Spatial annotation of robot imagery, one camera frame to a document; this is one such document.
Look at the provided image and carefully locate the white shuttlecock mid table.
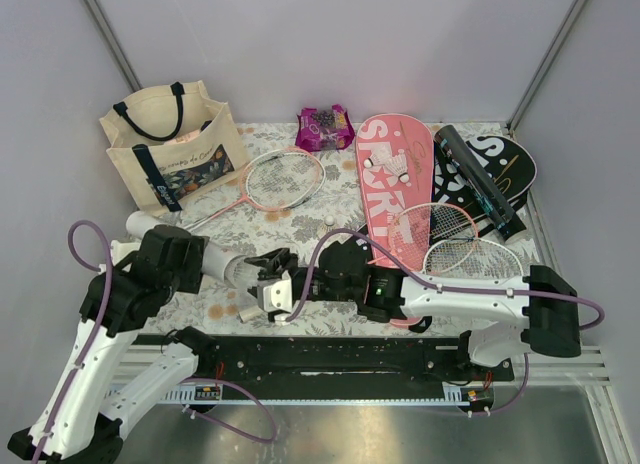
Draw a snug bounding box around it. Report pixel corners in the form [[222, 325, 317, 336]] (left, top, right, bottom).
[[324, 215, 336, 229]]

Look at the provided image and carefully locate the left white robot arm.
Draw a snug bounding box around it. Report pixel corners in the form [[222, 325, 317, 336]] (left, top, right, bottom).
[[7, 225, 217, 463]]

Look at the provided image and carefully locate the floral patterned table mat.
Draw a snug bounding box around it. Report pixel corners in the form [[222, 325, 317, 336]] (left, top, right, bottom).
[[130, 121, 561, 338]]

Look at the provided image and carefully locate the white cable duct strip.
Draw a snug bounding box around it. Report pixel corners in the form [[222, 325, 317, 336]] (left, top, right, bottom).
[[159, 384, 472, 408]]

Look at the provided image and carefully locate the purple snack packet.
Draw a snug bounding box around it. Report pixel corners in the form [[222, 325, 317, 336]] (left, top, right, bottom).
[[295, 104, 355, 153]]

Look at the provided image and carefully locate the white feather shuttlecock black band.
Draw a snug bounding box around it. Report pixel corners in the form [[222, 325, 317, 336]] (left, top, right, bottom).
[[228, 262, 260, 289]]

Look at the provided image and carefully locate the pink frame badminton racket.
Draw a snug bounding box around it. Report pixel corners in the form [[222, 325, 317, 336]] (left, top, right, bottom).
[[187, 147, 326, 232]]

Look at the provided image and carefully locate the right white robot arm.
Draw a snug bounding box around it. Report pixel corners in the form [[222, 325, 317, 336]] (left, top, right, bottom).
[[248, 242, 581, 380]]

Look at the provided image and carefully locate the pink racket cover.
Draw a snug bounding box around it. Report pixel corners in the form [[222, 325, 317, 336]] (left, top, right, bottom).
[[353, 113, 434, 328]]

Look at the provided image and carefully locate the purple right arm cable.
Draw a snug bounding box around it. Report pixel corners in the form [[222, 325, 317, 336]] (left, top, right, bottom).
[[279, 228, 606, 420]]

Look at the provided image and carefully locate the white shuttlecock tube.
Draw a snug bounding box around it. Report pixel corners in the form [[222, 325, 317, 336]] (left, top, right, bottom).
[[125, 211, 250, 289]]

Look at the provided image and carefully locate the white frame racket black handle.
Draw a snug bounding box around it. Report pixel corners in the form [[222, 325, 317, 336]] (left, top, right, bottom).
[[423, 238, 525, 280]]

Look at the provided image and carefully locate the black racket cover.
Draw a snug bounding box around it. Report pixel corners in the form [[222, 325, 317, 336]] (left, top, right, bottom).
[[432, 135, 537, 224]]

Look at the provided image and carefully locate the beige canvas tote bag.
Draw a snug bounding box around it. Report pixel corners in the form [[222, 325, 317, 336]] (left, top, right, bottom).
[[99, 81, 249, 216]]

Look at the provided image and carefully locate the pink white racket right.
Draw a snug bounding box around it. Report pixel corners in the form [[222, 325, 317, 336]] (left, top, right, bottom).
[[365, 203, 478, 271]]

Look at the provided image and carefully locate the black shuttlecock tube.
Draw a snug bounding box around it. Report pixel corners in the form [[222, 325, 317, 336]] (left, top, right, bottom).
[[434, 125, 526, 244]]

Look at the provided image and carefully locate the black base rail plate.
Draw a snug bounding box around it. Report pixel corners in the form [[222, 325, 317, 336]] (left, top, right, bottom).
[[201, 335, 515, 397]]

